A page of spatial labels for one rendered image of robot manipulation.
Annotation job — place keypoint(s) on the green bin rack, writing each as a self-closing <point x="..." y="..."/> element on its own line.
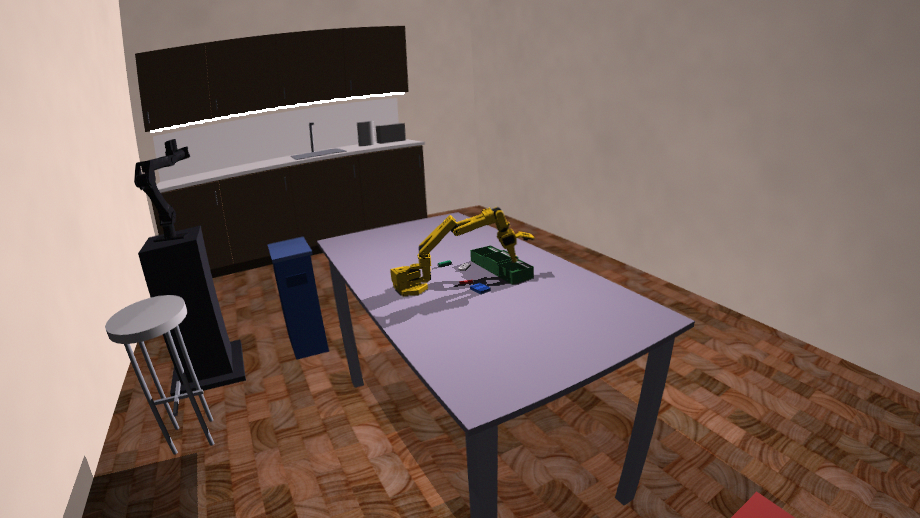
<point x="499" y="262"/>

